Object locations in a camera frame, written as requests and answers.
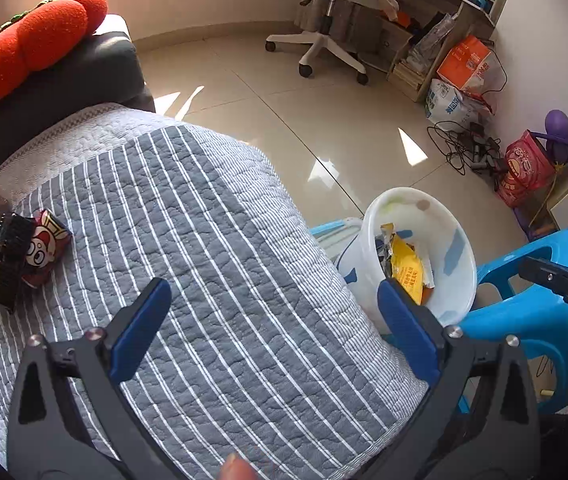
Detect yellow snack wrapper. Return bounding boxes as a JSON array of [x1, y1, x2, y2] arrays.
[[389, 232, 427, 306]]

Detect white office chair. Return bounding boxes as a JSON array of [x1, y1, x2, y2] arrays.
[[266, 0, 399, 86]]

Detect purple balloon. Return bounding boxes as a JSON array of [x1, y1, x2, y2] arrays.
[[534, 109, 568, 166]]

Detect person's left hand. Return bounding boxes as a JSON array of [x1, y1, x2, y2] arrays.
[[219, 452, 259, 480]]

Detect black plastic tray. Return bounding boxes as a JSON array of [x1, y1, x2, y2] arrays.
[[0, 250, 27, 311], [0, 211, 37, 261]]

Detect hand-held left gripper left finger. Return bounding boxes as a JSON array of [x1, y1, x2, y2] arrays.
[[6, 277, 177, 480]]

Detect white printed bag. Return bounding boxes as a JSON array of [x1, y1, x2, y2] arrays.
[[425, 79, 492, 126]]

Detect orange pumpkin cushion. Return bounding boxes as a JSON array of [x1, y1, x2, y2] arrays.
[[0, 0, 109, 109]]

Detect red snack packet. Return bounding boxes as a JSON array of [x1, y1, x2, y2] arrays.
[[20, 208, 73, 288]]

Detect wooden desk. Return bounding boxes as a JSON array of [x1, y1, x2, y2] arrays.
[[369, 0, 517, 103]]

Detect red gift bag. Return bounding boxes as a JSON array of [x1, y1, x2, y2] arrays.
[[495, 130, 557, 208]]

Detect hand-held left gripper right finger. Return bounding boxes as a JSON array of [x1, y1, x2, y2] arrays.
[[376, 279, 542, 480]]

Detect grey striped quilted blanket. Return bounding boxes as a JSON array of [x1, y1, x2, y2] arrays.
[[0, 102, 430, 480]]

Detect blue plastic stool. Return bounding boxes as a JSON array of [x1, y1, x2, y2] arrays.
[[309, 217, 568, 416]]

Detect black cable tangle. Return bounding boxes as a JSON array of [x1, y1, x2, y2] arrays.
[[426, 120, 507, 176]]

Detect white plastic bin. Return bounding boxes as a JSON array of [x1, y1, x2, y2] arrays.
[[331, 187, 479, 333]]

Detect orange cardboard box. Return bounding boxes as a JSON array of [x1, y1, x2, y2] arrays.
[[436, 35, 496, 93]]

